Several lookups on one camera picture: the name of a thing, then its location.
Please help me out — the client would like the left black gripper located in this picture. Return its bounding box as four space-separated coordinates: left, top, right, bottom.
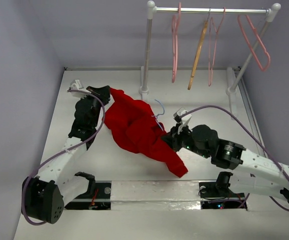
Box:
80 85 110 128

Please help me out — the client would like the blue wire hanger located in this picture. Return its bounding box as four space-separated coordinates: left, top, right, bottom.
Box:
151 99 166 132

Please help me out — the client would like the red t shirt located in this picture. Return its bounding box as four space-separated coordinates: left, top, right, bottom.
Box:
104 88 188 178

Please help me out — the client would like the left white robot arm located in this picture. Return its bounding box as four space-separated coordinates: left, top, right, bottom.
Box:
21 82 111 226

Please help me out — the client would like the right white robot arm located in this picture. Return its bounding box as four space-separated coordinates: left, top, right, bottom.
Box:
161 124 289 203

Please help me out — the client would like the wooden hanger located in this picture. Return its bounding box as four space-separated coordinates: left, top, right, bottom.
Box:
187 20 208 90

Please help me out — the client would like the thick pink plastic hanger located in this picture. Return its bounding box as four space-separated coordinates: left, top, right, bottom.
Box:
171 2 182 83

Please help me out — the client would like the pink plastic hanger right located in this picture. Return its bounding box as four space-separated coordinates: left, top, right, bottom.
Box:
237 15 271 72

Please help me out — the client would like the white clothes rack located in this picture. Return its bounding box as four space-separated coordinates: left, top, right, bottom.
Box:
139 0 282 117

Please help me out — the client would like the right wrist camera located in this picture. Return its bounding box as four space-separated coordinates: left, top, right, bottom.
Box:
173 107 192 135

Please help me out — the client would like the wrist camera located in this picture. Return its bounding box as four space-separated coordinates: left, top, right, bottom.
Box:
67 79 87 93
173 107 192 135

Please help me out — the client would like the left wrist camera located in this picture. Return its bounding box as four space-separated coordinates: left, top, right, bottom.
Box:
67 79 87 93

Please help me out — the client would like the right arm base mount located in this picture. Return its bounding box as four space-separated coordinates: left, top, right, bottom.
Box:
198 171 248 210

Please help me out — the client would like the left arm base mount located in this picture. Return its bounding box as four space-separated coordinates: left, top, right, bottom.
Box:
64 171 112 210

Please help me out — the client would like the thin pink wire hanger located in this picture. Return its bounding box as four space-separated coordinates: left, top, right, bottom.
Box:
208 7 226 87

